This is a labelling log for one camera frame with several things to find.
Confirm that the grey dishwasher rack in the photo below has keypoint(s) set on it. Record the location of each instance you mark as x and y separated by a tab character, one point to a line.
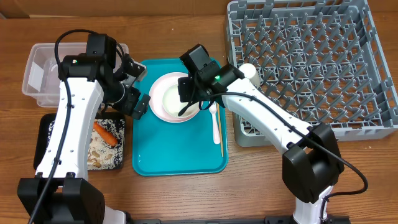
322	61

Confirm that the wooden chopstick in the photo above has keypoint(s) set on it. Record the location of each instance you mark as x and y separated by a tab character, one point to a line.
220	129

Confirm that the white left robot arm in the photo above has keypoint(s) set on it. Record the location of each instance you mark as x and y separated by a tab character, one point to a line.
101	76

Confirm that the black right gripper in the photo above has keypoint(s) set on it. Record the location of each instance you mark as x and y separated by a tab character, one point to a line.
185	90

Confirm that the clear plastic bin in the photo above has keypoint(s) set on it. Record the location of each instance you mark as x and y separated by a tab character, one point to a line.
41	79

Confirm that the orange carrot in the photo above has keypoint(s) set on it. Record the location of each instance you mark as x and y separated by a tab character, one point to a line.
107	136

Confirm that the black plastic tray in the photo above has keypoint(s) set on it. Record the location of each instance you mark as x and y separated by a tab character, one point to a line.
45	130

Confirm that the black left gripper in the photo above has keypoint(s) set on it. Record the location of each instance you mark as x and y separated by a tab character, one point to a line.
130	106

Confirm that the pink plate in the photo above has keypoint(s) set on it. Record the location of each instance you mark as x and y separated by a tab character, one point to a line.
157	91

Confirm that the white bowl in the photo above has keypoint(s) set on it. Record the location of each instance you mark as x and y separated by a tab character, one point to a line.
172	104

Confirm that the white plastic fork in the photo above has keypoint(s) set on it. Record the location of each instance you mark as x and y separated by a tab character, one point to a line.
216	133

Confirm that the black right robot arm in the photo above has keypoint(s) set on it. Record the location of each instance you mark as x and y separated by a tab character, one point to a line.
311	161

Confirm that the teal plastic tray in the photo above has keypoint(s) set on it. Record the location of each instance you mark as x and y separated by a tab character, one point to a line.
162	148

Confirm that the rice and peanut leftovers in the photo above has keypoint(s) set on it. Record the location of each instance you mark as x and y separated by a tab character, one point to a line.
102	156

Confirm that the white plastic cup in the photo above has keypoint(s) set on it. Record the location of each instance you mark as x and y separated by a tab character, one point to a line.
251	73

